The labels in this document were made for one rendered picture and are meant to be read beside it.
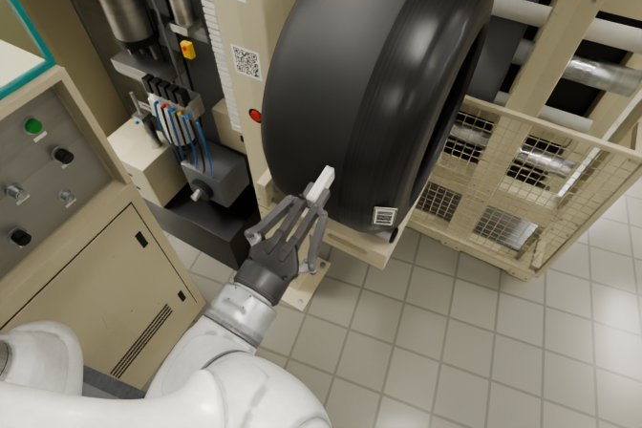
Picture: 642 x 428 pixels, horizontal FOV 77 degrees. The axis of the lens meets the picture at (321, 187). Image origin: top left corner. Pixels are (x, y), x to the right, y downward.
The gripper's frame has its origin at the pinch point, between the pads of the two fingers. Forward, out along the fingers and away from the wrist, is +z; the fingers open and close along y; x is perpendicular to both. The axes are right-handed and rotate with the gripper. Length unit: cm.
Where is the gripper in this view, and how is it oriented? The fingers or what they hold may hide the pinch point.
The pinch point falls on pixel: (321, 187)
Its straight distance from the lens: 66.8
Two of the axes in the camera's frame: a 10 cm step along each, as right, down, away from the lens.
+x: 0.7, 5.0, 8.6
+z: 4.9, -7.7, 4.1
